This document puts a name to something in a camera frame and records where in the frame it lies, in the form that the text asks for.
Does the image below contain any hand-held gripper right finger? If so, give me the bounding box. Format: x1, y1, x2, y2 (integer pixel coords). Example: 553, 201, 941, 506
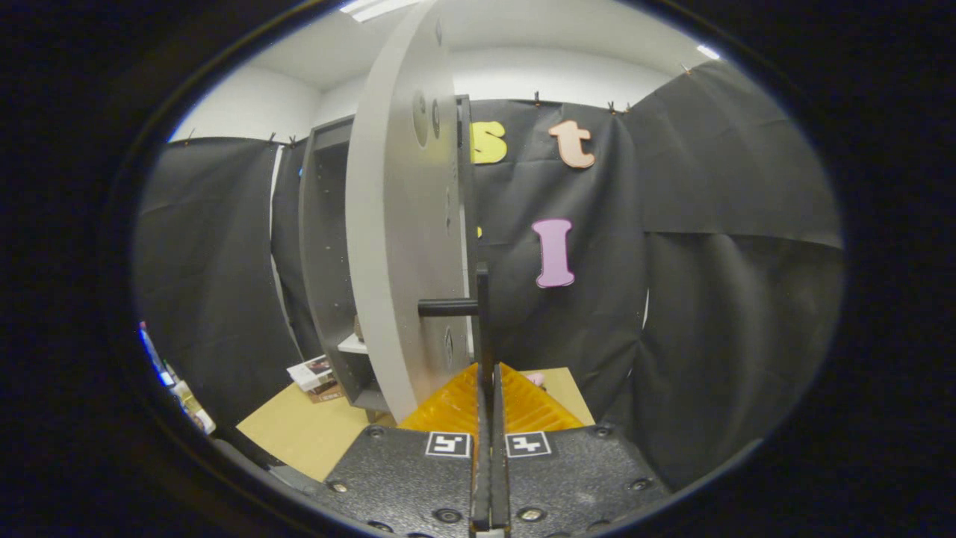
491, 362, 673, 537

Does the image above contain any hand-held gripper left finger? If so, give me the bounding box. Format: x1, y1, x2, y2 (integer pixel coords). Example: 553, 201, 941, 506
321, 362, 494, 538

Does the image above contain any grey shoe cabinet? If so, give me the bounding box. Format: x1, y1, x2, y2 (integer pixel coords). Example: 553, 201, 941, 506
299, 96, 479, 413

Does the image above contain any white book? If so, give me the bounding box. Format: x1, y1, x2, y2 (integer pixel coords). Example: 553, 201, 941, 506
287, 356, 335, 392

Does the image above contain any white tray with small items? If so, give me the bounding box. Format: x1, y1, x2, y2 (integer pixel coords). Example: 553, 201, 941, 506
170, 370, 217, 436

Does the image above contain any black backdrop cloth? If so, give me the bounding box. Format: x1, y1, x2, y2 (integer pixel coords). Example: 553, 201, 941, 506
134, 60, 845, 490

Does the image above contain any long ceiling light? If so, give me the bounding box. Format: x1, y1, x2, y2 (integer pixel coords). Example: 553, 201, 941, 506
340, 0, 419, 22

